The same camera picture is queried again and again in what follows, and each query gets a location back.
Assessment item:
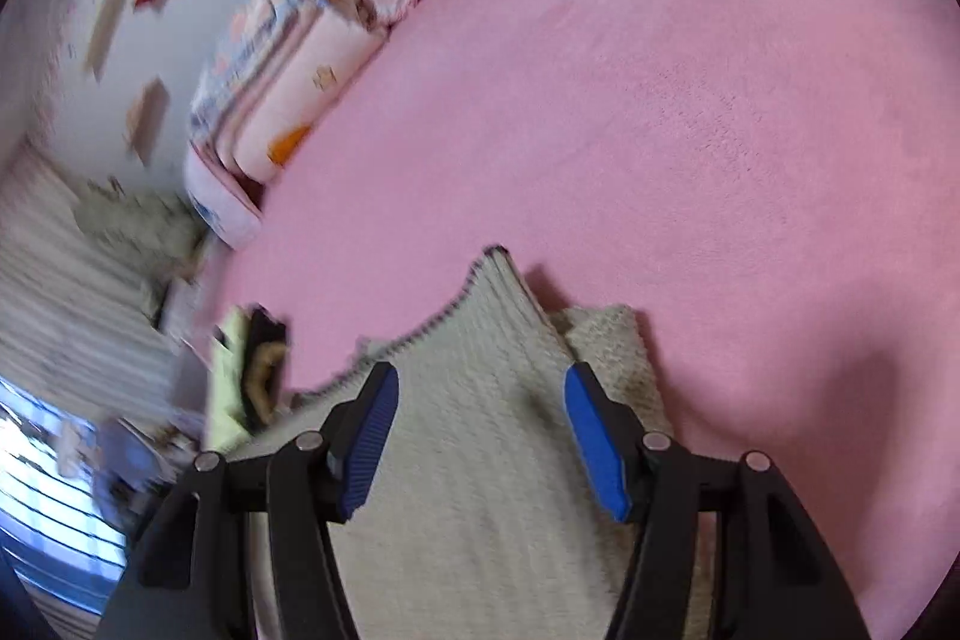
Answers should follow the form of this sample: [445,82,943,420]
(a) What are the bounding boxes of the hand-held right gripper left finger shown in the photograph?
[97,361,400,640]

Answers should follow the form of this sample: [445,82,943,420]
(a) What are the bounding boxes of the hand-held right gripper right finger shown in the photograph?
[562,361,871,640]

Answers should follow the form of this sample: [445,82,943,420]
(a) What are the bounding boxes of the beige knit cardigan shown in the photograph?
[247,245,713,640]

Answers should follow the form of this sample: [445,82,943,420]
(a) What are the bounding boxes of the green and black folded garment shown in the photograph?
[204,304,292,455]

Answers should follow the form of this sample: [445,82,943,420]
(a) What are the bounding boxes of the pink printed cushion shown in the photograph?
[184,143,265,251]

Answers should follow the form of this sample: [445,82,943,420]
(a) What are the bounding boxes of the grey-green puffer coat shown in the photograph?
[75,179,209,270]

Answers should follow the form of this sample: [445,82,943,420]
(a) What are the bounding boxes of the barred window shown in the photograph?
[0,377,130,615]

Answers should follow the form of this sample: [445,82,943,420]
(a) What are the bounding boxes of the sheer floral curtain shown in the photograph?
[0,145,192,386]

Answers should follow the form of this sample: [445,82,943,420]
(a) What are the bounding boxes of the pink folded cartoon blanket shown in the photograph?
[231,2,389,185]

